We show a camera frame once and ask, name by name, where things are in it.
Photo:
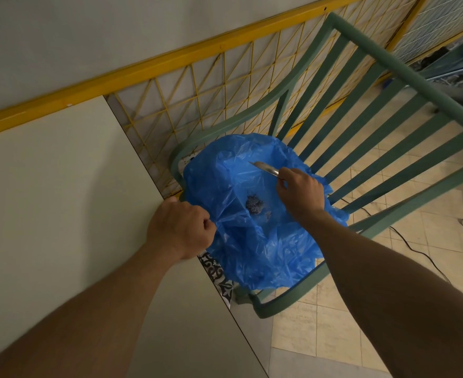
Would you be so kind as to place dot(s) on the blue plastic bag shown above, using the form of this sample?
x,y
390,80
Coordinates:
x,y
255,247

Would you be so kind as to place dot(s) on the green metal chair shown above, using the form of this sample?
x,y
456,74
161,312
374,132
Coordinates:
x,y
412,84

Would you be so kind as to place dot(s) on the metal knife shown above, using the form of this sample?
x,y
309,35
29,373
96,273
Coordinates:
x,y
266,168

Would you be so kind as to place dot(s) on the black white patterned cloth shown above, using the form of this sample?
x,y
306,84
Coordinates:
x,y
217,277

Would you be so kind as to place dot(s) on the person's right fingers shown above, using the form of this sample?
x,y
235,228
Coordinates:
x,y
285,179

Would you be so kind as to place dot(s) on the person's left hand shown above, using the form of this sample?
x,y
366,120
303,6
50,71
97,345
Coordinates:
x,y
176,228

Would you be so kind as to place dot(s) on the person's left fingers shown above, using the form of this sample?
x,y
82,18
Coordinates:
x,y
207,228

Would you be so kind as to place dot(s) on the person's right forearm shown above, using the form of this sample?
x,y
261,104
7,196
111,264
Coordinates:
x,y
393,303

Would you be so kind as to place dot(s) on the dark debris clump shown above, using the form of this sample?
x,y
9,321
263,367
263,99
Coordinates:
x,y
254,203

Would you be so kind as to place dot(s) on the dark metal stand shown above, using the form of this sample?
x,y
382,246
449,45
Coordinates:
x,y
460,58

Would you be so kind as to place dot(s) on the person's right hand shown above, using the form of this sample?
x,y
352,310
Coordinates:
x,y
304,194

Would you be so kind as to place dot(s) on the person's left forearm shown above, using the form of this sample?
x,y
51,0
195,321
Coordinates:
x,y
85,314

